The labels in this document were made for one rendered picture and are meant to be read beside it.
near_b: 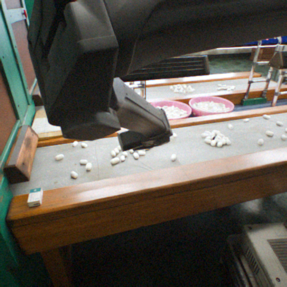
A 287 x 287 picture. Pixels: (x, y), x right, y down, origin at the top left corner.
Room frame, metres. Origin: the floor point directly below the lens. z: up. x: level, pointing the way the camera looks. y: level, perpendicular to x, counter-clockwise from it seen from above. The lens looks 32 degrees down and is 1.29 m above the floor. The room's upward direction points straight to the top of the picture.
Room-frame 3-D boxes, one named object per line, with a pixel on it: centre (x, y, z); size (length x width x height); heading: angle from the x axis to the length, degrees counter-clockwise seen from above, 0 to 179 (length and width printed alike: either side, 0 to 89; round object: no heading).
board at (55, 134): (1.04, 0.49, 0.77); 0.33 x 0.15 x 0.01; 16
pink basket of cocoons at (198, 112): (1.30, -0.41, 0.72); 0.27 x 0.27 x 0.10
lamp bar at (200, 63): (0.88, 0.04, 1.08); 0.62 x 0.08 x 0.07; 106
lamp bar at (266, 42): (1.69, -0.74, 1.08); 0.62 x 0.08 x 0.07; 106
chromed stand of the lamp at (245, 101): (1.61, -0.76, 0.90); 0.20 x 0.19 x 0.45; 106
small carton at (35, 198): (0.51, 0.34, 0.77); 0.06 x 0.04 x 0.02; 16
